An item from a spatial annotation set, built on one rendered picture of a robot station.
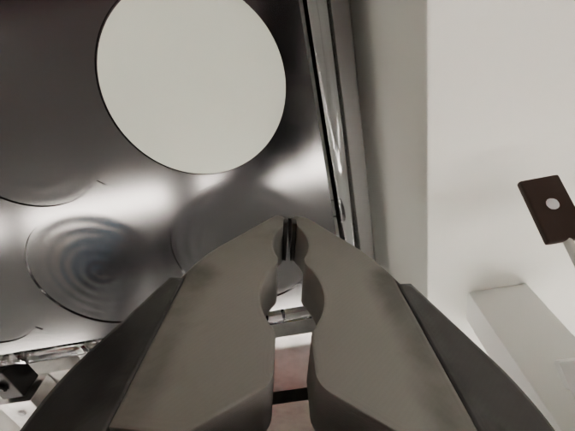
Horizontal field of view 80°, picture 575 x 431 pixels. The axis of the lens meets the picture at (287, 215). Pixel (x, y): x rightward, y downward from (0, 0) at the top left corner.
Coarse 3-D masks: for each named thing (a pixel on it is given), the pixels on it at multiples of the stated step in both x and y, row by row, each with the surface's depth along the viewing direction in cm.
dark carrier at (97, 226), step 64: (0, 0) 17; (64, 0) 17; (256, 0) 17; (0, 64) 18; (64, 64) 18; (0, 128) 20; (64, 128) 20; (0, 192) 22; (64, 192) 22; (128, 192) 22; (192, 192) 22; (256, 192) 22; (320, 192) 22; (0, 256) 24; (64, 256) 24; (128, 256) 24; (192, 256) 25; (0, 320) 27; (64, 320) 27
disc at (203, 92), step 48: (144, 0) 17; (192, 0) 17; (240, 0) 17; (144, 48) 18; (192, 48) 18; (240, 48) 18; (144, 96) 19; (192, 96) 19; (240, 96) 19; (144, 144) 20; (192, 144) 20; (240, 144) 20
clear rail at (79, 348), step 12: (276, 312) 27; (288, 312) 27; (300, 312) 27; (48, 348) 29; (60, 348) 29; (72, 348) 29; (84, 348) 29; (0, 360) 29; (12, 360) 29; (36, 360) 29
